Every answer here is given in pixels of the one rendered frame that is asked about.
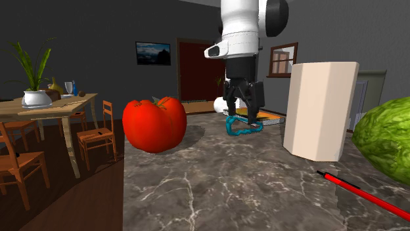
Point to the cream faceted cylinder container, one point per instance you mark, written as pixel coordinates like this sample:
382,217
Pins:
320,108

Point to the framed landscape wall picture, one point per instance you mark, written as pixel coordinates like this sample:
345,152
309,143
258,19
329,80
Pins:
153,53

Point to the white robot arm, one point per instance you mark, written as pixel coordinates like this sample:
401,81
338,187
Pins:
240,25

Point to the light wooden dining table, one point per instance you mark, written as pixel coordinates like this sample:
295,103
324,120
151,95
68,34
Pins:
48,107

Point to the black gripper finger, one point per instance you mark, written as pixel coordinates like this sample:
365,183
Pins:
254,96
230,96

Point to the red tomato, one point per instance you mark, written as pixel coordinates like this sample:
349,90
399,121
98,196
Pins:
153,126

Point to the brown framed window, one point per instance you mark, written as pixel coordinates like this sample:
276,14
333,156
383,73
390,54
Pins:
274,60

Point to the white round plant pot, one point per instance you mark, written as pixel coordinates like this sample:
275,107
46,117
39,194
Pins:
220,105

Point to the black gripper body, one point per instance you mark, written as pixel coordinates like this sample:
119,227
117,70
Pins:
240,68

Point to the yellow and orange book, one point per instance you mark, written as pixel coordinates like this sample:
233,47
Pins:
270,117

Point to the green lettuce head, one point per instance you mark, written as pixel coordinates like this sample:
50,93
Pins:
387,137

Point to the red and black pen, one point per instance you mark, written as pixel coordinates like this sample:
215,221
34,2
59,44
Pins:
362,192

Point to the blue carabiner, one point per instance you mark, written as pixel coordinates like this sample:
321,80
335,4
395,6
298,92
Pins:
231,129

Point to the orange wooden chair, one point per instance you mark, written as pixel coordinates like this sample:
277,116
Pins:
97,136
22,163
78,115
19,126

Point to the grey green door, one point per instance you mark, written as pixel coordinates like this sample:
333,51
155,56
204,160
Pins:
373,92

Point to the dark red door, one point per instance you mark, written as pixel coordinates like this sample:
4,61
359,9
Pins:
198,73

